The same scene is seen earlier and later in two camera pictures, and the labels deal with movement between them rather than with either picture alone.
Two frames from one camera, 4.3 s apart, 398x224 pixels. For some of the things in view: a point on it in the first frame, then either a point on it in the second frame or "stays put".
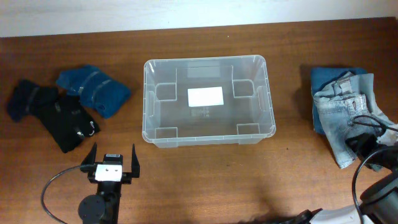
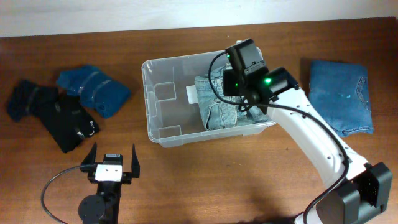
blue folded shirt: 93,89 stays put
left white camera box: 107,172 stays put
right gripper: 362,140 to 229,76
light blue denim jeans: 349,109 to 219,111
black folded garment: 62,115 stays put
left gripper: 135,168 stays put
